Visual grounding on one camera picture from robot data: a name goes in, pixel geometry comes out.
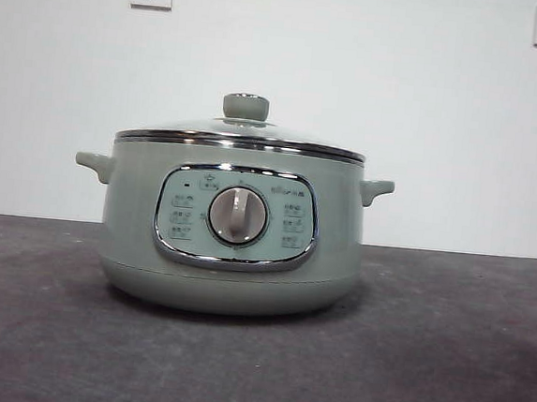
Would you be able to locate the glass lid with green knob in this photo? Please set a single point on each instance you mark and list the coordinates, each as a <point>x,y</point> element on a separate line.
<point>246,106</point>

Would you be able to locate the pale green electric cooking pot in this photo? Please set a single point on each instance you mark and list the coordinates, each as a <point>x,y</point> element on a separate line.
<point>125,226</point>

